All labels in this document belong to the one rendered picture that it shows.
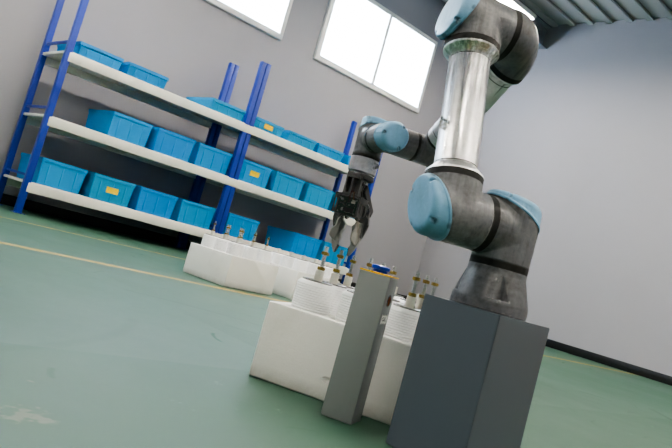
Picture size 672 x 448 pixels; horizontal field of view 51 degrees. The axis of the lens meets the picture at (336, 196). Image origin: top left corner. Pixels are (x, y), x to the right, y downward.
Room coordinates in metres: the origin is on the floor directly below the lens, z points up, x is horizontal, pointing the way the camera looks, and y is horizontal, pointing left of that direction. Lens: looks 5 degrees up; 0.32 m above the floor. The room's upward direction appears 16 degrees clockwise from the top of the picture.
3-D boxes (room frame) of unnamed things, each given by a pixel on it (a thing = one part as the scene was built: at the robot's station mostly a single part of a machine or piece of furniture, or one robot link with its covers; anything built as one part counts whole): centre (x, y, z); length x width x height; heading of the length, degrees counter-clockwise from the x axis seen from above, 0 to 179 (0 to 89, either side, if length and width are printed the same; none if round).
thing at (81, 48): (5.82, 2.30, 1.38); 0.50 x 0.38 x 0.11; 43
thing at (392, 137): (1.75, -0.10, 0.64); 0.11 x 0.11 x 0.08; 20
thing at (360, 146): (1.84, -0.05, 0.65); 0.09 x 0.08 x 0.11; 20
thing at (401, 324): (1.66, -0.23, 0.16); 0.10 x 0.10 x 0.18
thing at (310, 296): (1.74, -0.01, 0.16); 0.10 x 0.10 x 0.18
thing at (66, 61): (6.88, 1.18, 0.97); 3.68 x 0.64 x 1.94; 132
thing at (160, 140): (6.40, 1.65, 0.90); 0.50 x 0.38 x 0.21; 40
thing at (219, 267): (4.28, 0.49, 0.09); 0.39 x 0.39 x 0.18; 49
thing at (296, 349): (1.81, -0.16, 0.09); 0.39 x 0.39 x 0.18; 70
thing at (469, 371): (1.40, -0.35, 0.15); 0.18 x 0.18 x 0.30; 42
